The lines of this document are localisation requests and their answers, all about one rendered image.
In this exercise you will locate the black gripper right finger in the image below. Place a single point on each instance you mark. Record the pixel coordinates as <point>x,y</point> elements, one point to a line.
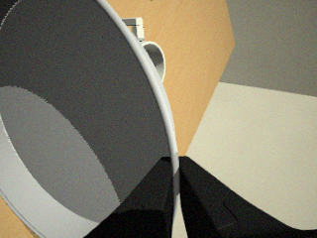
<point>212,210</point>

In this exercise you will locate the grey plate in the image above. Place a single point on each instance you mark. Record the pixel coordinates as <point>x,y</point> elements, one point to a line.
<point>82,118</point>

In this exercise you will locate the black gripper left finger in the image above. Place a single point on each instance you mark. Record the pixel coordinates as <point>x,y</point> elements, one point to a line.
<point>147,212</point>

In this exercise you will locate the grey mug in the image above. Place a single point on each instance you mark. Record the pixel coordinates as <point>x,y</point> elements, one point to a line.
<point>152,48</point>

